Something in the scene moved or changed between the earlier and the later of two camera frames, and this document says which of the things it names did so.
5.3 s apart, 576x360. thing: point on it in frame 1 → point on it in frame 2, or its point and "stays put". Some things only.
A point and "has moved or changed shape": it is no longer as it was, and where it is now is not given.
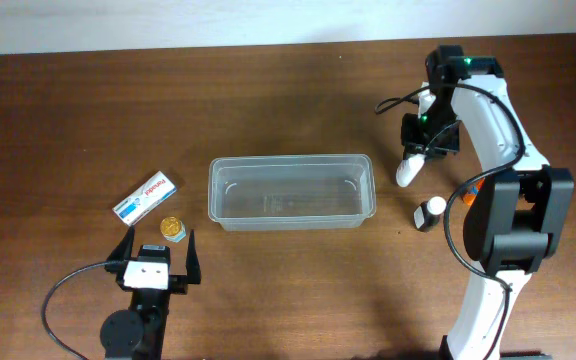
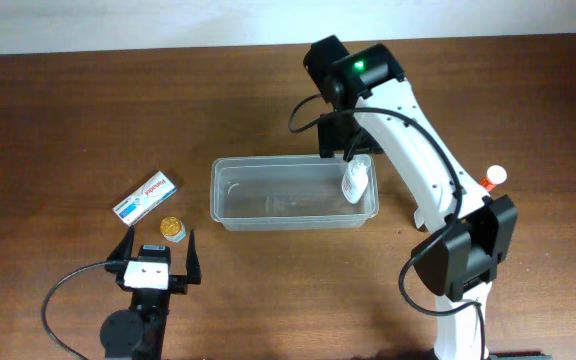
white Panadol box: [150, 194] stays put
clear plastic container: [292, 192] stays put
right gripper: [438, 145] → [335, 138]
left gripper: [179, 285] stays put
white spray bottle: [408, 170] has moved or changed shape
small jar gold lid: [173, 229] stays put
